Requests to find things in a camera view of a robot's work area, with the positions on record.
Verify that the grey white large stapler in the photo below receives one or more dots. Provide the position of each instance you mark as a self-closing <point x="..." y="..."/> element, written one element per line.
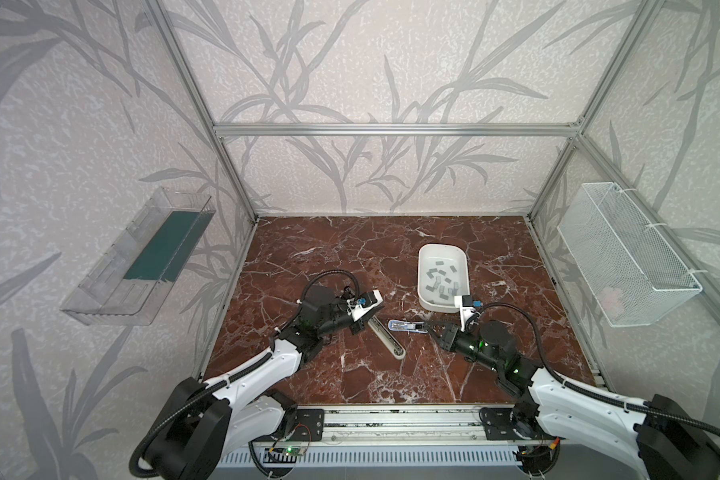
<point x="388" y="340"/>

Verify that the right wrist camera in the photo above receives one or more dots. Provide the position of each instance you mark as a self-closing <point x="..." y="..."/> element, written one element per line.
<point x="468" y="310"/>

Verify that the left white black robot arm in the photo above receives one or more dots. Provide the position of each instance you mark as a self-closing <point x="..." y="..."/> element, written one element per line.
<point x="202" y="421"/>

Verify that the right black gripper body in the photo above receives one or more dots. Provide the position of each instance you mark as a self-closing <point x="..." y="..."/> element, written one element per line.
<point x="449" y="334"/>

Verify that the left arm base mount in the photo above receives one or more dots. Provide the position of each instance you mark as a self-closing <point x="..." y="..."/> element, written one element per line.
<point x="302" y="425"/>

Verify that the aluminium front rail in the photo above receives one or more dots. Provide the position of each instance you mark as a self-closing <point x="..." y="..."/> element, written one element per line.
<point x="444" y="424"/>

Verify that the white plastic tray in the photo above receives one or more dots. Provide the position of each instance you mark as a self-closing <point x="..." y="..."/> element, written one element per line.
<point x="431" y="252"/>

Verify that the white wire mesh basket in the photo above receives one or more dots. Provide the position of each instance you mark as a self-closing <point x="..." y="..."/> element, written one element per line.
<point x="634" y="274"/>

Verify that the green circuit board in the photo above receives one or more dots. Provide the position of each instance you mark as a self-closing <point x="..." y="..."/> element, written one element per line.
<point x="287" y="453"/>

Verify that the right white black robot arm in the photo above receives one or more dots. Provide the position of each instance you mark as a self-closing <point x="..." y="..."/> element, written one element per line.
<point x="654" y="437"/>

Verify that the clear wall shelf green mat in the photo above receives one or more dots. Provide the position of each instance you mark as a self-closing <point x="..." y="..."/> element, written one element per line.
<point x="131" y="281"/>

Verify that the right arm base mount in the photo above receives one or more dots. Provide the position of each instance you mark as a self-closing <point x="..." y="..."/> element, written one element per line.
<point x="503" y="423"/>

